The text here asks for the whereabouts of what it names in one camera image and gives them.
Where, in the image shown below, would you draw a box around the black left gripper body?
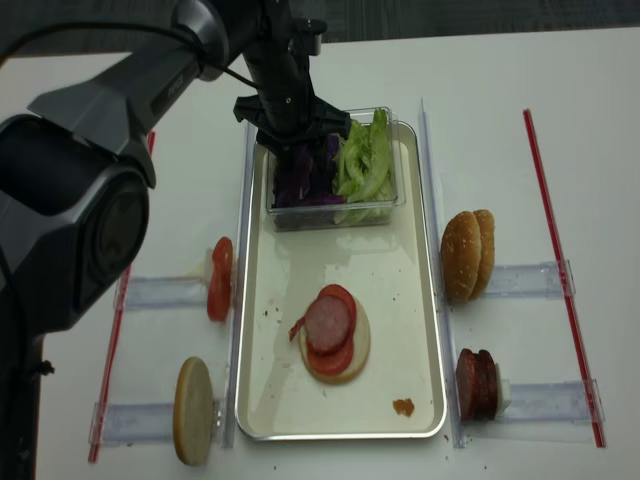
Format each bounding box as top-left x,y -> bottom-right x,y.
234,1 -> 351,148

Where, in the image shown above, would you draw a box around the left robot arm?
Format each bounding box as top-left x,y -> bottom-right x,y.
1,1 -> 350,479

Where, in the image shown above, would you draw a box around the green lettuce leaves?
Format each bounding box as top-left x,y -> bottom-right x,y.
334,108 -> 397,226

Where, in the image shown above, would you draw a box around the tomato slices stack left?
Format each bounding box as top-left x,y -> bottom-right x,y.
207,236 -> 233,322

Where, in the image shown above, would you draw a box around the meat slice on bun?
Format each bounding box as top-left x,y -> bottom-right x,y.
304,296 -> 351,354

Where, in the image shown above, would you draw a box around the tomato slice on bun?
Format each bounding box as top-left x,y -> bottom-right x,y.
307,284 -> 356,375

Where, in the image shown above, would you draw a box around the meat patty slices stack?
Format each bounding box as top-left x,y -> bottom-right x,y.
455,348 -> 499,422

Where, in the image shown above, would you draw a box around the purple cabbage leaves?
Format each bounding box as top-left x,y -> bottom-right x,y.
272,134 -> 346,208

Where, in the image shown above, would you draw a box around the clear plastic salad container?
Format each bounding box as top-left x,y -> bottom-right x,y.
264,107 -> 405,231

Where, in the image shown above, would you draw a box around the white pusher block upper left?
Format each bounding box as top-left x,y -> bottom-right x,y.
200,254 -> 214,286

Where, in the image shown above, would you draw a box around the sesame top bun inner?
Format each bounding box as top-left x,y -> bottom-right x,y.
470,209 -> 495,300

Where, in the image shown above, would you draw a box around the sesame bun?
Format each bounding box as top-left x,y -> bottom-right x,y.
470,209 -> 495,300
440,211 -> 481,303

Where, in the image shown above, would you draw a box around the sesame top bun outer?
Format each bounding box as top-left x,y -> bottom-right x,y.
440,211 -> 481,303

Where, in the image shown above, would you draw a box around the bacon scrap on tray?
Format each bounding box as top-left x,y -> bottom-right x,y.
289,316 -> 306,341

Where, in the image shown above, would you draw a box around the white metal tray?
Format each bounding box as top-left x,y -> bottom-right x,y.
235,122 -> 447,441

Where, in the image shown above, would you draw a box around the bottom bun on tray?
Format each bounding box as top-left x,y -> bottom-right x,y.
297,298 -> 371,385

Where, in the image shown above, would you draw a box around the bun slice standing left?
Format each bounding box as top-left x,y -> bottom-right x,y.
172,356 -> 214,467

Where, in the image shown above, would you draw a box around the brown food crumb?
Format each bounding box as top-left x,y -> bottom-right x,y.
392,398 -> 415,418

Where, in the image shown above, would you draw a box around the red strip left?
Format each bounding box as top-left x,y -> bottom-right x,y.
86,130 -> 157,463

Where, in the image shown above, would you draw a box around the red strip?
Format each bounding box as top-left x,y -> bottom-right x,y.
86,130 -> 157,463
522,109 -> 607,449

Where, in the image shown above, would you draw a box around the red strip right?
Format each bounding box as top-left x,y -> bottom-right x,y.
522,109 -> 607,449

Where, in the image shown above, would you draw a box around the clear long rail left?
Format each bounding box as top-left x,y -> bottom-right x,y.
221,121 -> 257,449

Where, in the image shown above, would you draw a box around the clear rail upper left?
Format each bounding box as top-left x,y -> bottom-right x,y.
114,276 -> 208,310

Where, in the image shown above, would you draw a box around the clear rail upper right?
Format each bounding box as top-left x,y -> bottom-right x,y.
482,261 -> 575,298

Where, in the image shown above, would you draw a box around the clear rail lower left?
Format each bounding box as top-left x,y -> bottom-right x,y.
87,397 -> 224,447

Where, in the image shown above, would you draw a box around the clear rail lower right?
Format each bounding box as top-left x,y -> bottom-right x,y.
496,380 -> 606,425

